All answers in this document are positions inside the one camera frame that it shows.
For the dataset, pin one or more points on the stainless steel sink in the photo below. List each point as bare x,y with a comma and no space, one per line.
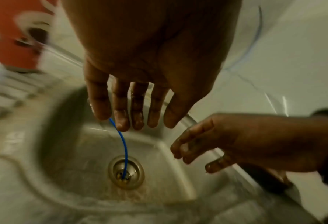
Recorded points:
70,153

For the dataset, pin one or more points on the thin blue tube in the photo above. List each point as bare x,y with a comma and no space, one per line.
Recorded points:
124,142

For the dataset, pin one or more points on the person's right hand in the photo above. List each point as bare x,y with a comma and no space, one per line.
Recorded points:
263,140

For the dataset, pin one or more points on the person's left hand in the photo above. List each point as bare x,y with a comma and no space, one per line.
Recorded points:
153,39

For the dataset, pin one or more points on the pink steel tumbler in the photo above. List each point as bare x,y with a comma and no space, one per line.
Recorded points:
6,43

